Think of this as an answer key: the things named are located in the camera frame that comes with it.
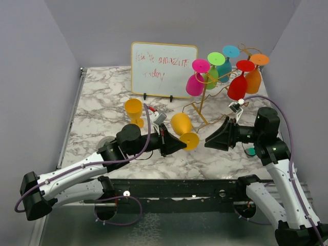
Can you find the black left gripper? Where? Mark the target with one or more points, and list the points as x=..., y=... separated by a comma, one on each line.
x=168, y=143

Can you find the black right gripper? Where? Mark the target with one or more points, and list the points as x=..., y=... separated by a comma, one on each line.
x=227, y=134

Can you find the yellow wine glass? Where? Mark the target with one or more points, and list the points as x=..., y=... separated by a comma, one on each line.
x=134, y=108
x=182, y=126

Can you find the gold wire glass rack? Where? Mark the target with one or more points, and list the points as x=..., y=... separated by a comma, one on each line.
x=209, y=109

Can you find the red wine glass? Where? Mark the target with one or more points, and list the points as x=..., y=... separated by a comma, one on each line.
x=238, y=86

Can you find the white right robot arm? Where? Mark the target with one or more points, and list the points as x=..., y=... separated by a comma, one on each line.
x=294, y=220

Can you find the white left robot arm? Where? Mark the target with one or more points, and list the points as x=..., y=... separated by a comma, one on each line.
x=85, y=180

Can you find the pink wine glass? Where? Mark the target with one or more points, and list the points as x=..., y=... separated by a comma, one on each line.
x=195, y=83

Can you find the green wine glass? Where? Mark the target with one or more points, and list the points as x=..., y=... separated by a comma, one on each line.
x=211, y=77

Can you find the teal wine glass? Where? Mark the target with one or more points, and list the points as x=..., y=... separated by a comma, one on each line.
x=224, y=70

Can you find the orange wine glass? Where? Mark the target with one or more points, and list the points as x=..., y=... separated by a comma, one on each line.
x=253, y=78

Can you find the green grey eraser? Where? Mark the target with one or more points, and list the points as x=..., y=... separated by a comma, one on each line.
x=250, y=152

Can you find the clear tape roll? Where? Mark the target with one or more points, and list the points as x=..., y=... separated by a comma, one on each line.
x=105, y=141

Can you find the yellow framed whiteboard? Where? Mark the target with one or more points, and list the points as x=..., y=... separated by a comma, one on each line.
x=161, y=69

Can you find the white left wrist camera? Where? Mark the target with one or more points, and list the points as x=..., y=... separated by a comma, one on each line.
x=158, y=117

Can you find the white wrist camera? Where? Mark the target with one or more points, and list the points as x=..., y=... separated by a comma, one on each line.
x=237, y=109
x=158, y=117

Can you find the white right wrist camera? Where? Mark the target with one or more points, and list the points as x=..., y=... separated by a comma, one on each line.
x=237, y=109

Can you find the black front mounting rail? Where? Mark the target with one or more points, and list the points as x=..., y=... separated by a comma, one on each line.
x=178, y=195

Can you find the aluminium left side rail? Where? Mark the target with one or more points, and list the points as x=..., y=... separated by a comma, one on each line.
x=83, y=73

